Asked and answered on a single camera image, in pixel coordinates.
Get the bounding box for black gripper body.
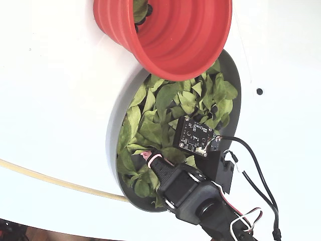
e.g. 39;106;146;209
157;165;224;225

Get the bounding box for pile of green leaves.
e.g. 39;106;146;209
116;60;239;209

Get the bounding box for dark grey round bowl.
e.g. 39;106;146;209
105;49;242;213

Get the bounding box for red collapsible silicone cup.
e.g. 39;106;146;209
93;0;233;81

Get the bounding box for long wooden dowel stick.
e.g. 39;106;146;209
0;158;128;203

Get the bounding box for single green leaf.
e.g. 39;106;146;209
132;0;150;24

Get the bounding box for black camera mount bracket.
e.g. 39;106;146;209
195;150;235;195

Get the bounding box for black camera cable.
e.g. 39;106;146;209
214;135;283;240

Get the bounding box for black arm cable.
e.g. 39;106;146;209
224;150;279;226

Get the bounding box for red white servo wire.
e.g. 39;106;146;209
215;185;263;239

